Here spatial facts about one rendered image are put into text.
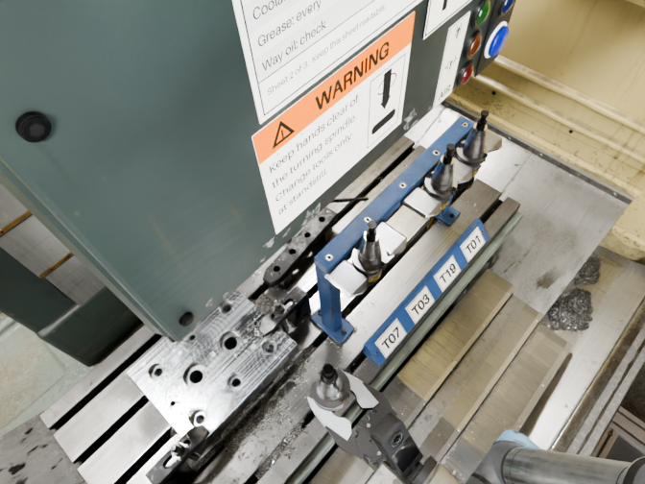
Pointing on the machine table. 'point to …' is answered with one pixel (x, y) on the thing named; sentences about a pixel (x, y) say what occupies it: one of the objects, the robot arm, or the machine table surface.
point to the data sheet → (304, 41)
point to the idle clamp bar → (322, 226)
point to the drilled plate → (257, 380)
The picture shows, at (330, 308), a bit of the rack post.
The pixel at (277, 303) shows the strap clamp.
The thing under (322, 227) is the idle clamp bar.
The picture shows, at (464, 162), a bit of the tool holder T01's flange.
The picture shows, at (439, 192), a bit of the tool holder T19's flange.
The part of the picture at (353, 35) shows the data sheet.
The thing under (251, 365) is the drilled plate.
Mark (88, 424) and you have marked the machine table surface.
